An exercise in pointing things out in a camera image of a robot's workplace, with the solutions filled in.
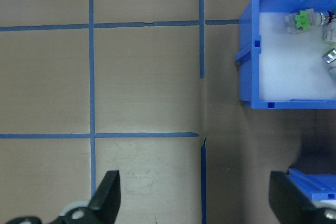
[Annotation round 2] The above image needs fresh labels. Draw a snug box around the white push button switch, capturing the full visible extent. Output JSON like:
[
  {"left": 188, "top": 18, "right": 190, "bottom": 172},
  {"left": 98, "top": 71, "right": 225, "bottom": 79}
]
[{"left": 321, "top": 22, "right": 336, "bottom": 44}]

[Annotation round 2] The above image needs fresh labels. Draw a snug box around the silver round push button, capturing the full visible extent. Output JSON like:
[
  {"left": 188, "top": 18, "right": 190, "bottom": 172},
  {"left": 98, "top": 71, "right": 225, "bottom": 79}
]
[{"left": 322, "top": 48, "right": 336, "bottom": 78}]

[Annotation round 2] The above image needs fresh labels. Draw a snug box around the blue plastic bin with capacitors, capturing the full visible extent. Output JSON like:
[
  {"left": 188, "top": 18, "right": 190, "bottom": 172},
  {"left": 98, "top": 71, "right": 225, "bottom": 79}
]
[{"left": 287, "top": 167, "right": 336, "bottom": 201}]

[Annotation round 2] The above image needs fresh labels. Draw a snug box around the green and grey connector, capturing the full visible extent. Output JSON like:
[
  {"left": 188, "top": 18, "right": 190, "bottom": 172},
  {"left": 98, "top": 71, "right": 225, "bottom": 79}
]
[{"left": 285, "top": 8, "right": 336, "bottom": 35}]

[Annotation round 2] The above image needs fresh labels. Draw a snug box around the blue plastic bin with buttons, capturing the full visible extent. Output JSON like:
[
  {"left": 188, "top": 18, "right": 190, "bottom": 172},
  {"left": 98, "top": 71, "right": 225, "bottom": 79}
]
[{"left": 234, "top": 0, "right": 336, "bottom": 111}]

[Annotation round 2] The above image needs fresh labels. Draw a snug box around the white foam liner sheet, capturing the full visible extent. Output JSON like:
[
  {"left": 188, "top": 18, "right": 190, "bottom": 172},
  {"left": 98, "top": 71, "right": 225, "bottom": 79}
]
[{"left": 259, "top": 11, "right": 336, "bottom": 102}]

